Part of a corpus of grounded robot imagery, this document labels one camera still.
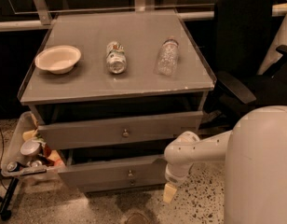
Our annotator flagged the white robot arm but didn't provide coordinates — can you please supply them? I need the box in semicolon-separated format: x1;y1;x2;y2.
163;105;287;224

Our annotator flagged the grey top drawer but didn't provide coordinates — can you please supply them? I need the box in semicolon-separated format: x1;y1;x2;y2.
38;111;203;149

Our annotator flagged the silver can in bin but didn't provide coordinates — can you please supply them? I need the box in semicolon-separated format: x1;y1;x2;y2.
20;140;41;157

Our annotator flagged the white paper bowl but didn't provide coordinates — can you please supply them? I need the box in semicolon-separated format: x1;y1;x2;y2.
34;45;81;75

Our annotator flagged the black folding stand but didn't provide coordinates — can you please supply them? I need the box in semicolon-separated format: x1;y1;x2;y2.
0;177;19;221

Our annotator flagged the green soda can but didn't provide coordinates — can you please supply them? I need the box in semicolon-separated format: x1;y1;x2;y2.
106;41;127;75

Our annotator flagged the metal railing bar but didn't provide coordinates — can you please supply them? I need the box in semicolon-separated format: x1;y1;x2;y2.
0;2;287;34

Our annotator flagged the grey drawer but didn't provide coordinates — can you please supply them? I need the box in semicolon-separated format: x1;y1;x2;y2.
38;111;203;149
59;155;167;186

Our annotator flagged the clear plastic water bottle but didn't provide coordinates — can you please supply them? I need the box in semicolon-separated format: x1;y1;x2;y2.
155;37;179;77

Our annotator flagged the grey drawer cabinet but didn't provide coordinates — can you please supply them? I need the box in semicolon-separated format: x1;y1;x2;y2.
17;10;217;161

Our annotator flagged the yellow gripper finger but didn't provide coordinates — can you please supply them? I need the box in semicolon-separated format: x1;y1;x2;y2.
163;183;177;203

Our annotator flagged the black office chair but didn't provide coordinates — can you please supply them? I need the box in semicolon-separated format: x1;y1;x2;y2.
200;0;287;129

